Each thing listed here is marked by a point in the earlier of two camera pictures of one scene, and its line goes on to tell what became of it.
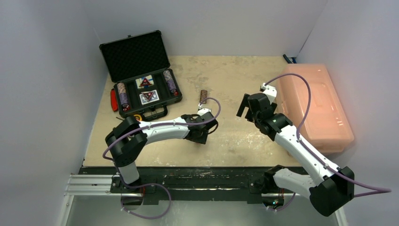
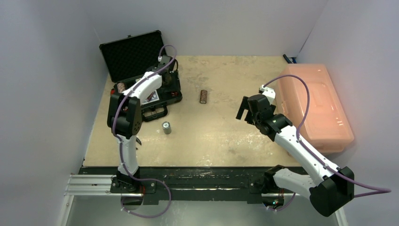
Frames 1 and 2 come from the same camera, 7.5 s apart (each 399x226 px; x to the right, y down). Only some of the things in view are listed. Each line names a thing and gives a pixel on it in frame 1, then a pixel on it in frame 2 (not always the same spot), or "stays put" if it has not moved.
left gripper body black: x=201 y=139 → x=173 y=84
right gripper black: x=247 y=106 stays put
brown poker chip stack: x=203 y=96 stays put
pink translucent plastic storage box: x=326 y=128 stays put
